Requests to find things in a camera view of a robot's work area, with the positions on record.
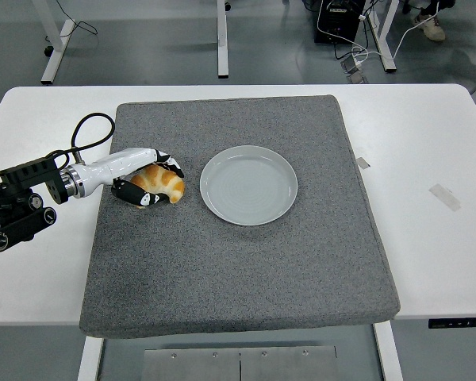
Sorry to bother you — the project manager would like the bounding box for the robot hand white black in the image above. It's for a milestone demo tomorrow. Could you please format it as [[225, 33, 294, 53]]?
[[75, 147, 186, 210]]

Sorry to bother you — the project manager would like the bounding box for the golden croissant bread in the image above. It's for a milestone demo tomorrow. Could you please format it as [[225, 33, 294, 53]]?
[[129, 163, 186, 210]]

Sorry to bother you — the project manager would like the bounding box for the light grey round plate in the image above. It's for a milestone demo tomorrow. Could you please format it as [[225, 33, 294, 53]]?
[[199, 144, 299, 227]]

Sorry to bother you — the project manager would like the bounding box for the grey metal plate with screws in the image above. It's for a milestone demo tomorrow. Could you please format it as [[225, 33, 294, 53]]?
[[143, 344, 339, 381]]

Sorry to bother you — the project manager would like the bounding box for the white background table leg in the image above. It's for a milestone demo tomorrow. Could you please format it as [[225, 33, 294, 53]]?
[[216, 0, 228, 79], [368, 0, 399, 74], [40, 0, 76, 86]]

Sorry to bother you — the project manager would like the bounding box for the grey fabric mat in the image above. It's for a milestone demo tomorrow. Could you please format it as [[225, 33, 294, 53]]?
[[78, 94, 401, 341]]

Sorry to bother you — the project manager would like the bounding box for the grey power adapter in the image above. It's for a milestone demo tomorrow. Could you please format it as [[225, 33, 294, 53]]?
[[340, 58, 369, 85]]

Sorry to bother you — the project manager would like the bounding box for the black equipment box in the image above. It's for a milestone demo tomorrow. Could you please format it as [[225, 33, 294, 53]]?
[[313, 0, 361, 45]]

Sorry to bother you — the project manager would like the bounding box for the large clear tape piece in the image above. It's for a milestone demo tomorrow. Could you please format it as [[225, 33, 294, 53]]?
[[428, 183, 463, 212]]

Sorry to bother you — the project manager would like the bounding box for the person's foot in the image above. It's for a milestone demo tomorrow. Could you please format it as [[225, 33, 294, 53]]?
[[411, 10, 447, 42]]

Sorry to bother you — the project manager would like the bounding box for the black table control panel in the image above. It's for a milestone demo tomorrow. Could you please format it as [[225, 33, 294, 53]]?
[[428, 317, 476, 330]]

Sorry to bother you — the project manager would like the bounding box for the thin black floor cable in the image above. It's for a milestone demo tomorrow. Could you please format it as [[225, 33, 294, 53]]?
[[44, 0, 99, 44]]

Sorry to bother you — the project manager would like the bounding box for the white cable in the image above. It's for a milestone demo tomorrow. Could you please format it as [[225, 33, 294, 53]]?
[[316, 0, 426, 64]]

